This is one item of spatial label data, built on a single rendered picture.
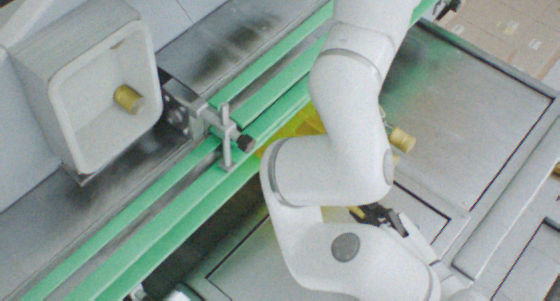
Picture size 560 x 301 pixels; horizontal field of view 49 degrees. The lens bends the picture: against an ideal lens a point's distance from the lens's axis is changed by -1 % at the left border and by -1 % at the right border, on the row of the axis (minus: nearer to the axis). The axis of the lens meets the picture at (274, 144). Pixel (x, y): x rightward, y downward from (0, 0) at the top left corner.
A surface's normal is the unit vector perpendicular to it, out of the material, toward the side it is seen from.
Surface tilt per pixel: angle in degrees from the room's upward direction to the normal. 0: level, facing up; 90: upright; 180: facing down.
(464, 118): 91
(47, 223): 90
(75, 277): 90
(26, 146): 0
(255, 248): 90
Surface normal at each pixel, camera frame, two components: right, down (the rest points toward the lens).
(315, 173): -0.68, 0.04
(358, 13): -0.46, 0.76
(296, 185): -0.62, 0.36
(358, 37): 0.00, -0.54
